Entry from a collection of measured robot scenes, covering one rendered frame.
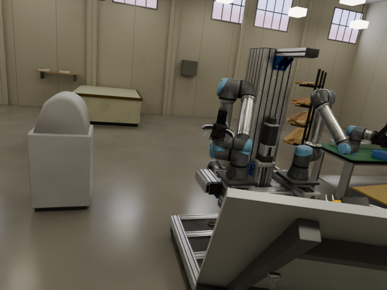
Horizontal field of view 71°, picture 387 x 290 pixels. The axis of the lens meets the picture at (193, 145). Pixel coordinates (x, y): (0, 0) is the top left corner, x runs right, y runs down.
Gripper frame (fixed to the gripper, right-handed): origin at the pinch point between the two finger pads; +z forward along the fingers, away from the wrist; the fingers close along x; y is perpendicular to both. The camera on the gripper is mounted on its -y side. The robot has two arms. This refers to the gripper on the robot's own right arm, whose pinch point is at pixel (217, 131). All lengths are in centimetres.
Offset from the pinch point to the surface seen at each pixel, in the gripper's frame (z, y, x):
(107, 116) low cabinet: -579, 180, 328
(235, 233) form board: 67, 7, -13
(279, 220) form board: 73, -3, -19
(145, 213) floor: -174, 169, 66
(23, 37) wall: -675, 41, 687
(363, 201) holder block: 60, -7, -39
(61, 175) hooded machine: -141, 134, 165
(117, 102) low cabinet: -590, 135, 311
